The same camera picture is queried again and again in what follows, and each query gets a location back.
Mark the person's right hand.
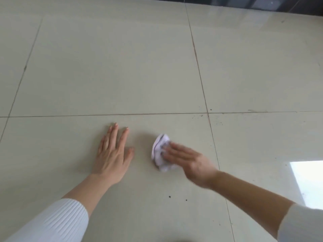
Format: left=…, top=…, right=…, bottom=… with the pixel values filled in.
left=161, top=142, right=220, bottom=189

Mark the person's left hand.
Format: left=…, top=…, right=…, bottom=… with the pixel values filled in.
left=91, top=122, right=135, bottom=186

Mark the grey wiping rag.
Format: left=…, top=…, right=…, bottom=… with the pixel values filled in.
left=151, top=133, right=179, bottom=173

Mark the person's left forearm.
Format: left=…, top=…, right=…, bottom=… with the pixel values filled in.
left=5, top=173, right=119, bottom=242

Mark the person's right forearm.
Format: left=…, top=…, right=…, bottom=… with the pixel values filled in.
left=208, top=170, right=323, bottom=242

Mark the black baseboard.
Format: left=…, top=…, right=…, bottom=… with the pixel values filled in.
left=131, top=0, right=323, bottom=17

